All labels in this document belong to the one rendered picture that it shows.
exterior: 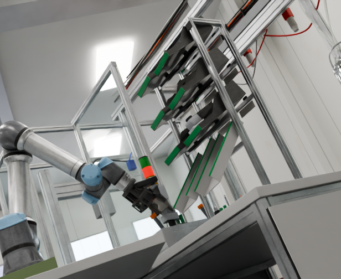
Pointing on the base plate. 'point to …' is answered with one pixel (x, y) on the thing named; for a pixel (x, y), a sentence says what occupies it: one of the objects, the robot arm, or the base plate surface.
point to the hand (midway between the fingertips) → (168, 210)
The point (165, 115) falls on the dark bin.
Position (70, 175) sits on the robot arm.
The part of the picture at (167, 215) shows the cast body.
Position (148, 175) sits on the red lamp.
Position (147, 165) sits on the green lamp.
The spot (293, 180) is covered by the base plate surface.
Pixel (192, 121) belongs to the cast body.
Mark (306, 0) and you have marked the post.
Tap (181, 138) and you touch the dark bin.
